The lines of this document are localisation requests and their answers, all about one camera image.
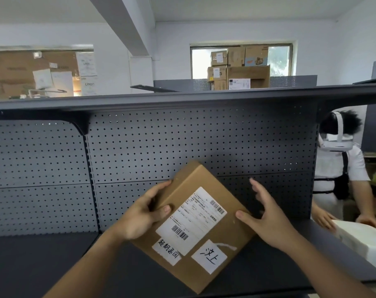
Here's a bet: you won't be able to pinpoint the person's left hand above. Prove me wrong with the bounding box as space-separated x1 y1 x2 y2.
113 180 173 243

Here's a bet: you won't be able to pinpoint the person's right hand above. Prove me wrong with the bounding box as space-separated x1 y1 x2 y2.
235 178 300 252

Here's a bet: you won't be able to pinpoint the brown cardboard box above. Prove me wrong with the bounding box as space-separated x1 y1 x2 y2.
130 161 258 295

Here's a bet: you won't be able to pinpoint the grey metal pegboard shelf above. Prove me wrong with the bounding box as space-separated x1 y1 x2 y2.
0 83 376 298

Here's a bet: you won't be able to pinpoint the person's right forearm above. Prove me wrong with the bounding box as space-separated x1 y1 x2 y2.
281 234 376 298

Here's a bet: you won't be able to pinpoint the person's left forearm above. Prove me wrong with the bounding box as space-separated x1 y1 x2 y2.
43 228 129 298

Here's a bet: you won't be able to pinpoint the white wrapped parcel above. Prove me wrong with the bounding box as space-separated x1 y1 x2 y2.
330 219 376 276

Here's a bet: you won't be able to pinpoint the white headset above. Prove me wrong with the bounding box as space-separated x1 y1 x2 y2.
318 111 354 152

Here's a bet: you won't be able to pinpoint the black flat device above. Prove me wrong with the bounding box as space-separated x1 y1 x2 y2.
130 84 180 93

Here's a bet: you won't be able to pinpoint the white printed carton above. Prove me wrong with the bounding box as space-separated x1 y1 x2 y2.
76 52 98 77
81 76 99 96

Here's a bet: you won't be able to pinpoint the white paper sheet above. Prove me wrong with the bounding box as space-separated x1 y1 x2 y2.
32 68 54 90
46 71 74 98

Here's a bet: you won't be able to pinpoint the large cardboard carton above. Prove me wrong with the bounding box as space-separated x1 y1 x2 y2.
226 45 269 67
226 65 271 89

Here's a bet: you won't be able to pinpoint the white plastic clip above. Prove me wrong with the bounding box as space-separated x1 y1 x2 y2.
28 87 68 97

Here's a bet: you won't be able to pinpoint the cardboard boxes at window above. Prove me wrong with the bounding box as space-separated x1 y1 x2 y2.
190 43 294 88

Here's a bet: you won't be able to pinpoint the cardboard-covered window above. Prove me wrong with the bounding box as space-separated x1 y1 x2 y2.
0 45 98 100

